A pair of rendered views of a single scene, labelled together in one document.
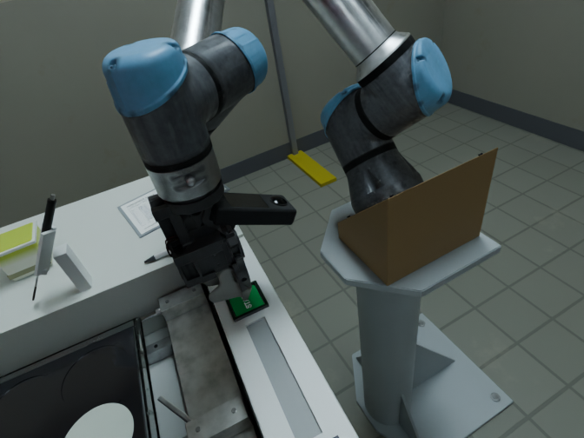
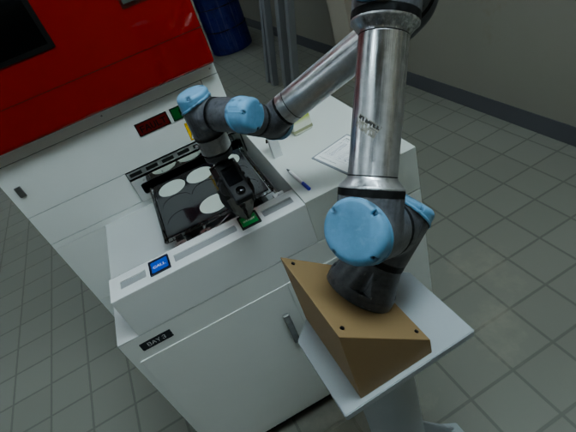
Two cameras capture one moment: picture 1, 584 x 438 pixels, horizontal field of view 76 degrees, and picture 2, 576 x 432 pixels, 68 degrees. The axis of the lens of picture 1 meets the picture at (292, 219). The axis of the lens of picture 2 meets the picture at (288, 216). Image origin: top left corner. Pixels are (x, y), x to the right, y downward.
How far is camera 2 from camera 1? 1.04 m
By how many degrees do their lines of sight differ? 72
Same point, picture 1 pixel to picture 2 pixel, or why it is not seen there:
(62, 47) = not seen: outside the picture
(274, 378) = (204, 243)
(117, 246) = (306, 153)
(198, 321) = not seen: hidden behind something
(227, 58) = (215, 113)
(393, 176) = (338, 271)
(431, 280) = (308, 348)
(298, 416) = (185, 254)
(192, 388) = not seen: hidden behind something
